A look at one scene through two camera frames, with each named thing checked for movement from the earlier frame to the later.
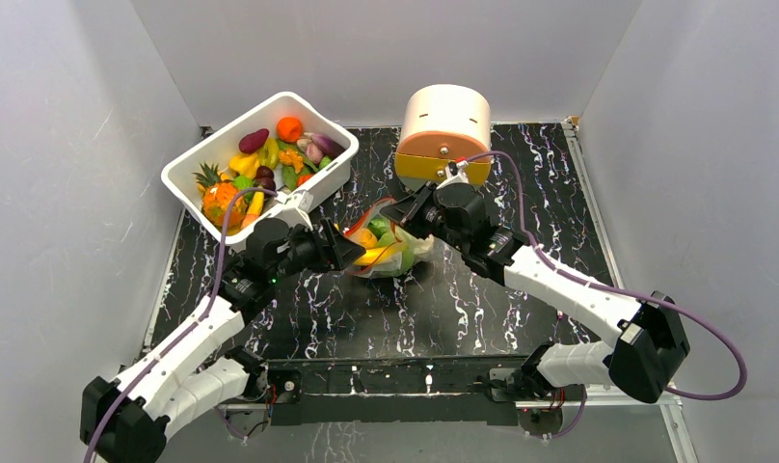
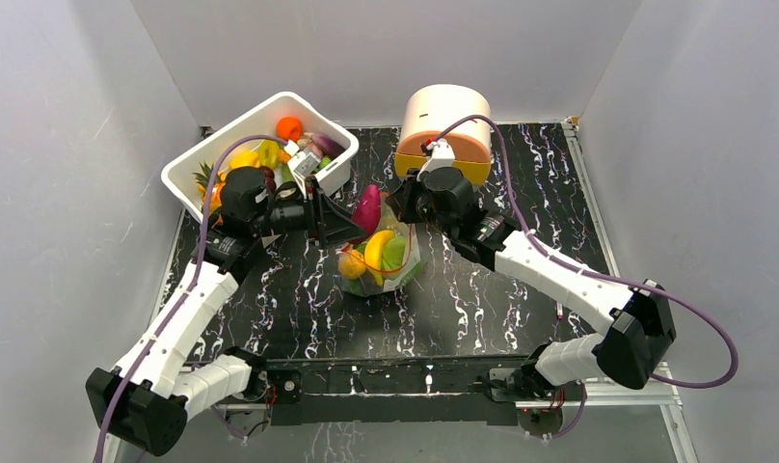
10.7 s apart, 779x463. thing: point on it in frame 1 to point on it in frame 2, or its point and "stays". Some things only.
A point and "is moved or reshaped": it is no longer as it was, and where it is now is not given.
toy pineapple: (217, 194) stays
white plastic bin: (177, 180) stays
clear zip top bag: (389, 246) is moved or reshaped
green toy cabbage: (390, 233) to (394, 265)
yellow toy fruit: (365, 237) to (352, 264)
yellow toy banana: (374, 255) is moved or reshaped
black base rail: (437, 391) stays
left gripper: (340, 251) to (332, 224)
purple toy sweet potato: (254, 142) to (366, 210)
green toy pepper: (269, 155) stays
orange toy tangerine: (289, 129) stays
